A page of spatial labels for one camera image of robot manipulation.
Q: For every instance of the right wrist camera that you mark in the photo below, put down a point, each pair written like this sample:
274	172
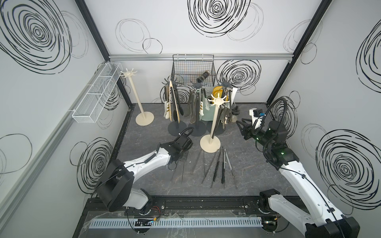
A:
256	116

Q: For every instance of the cream utensil rack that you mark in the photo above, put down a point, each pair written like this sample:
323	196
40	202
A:
211	143
144	118

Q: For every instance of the black steel tongs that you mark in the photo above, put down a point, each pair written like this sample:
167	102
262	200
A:
180	109

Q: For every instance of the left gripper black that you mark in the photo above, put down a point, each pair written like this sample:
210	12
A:
186	149

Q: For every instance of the slim steel tongs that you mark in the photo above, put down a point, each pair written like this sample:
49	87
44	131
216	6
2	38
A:
178	172

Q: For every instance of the steel slotted tongs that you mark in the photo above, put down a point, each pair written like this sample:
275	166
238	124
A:
196	105

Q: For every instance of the grey utensil rack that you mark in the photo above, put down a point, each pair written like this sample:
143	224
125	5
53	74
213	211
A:
226	84
199	128
174	128

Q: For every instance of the glass sugar jar black lid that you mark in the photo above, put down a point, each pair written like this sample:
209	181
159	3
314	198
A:
235	114

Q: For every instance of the dark bottle in basket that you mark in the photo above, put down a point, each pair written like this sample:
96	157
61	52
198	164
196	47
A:
201	78

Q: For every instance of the black tweezer tongs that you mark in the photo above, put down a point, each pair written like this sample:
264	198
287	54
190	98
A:
215	163

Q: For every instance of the grey slotted cable duct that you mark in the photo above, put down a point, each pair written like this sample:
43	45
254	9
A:
221	222

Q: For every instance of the mint green toaster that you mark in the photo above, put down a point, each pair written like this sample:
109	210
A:
209	115

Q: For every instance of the black wire wall basket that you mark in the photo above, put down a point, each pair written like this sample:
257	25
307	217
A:
186	69

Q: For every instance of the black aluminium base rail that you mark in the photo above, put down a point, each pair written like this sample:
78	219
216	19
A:
164	204

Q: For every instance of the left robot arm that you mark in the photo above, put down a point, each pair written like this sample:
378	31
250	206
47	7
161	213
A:
115	186

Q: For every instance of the beige plastic tongs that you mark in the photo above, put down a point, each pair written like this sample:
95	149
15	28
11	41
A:
173	107

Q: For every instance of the white wire wall basket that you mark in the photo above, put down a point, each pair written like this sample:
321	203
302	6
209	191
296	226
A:
96	97

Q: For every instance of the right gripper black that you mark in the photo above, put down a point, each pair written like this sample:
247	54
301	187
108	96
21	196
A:
245	131

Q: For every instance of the large steel tongs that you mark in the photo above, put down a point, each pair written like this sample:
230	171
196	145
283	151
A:
190	103

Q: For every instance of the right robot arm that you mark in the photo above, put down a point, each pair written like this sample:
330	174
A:
322	219

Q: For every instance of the white handled slim tongs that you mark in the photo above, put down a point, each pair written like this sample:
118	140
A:
231	168

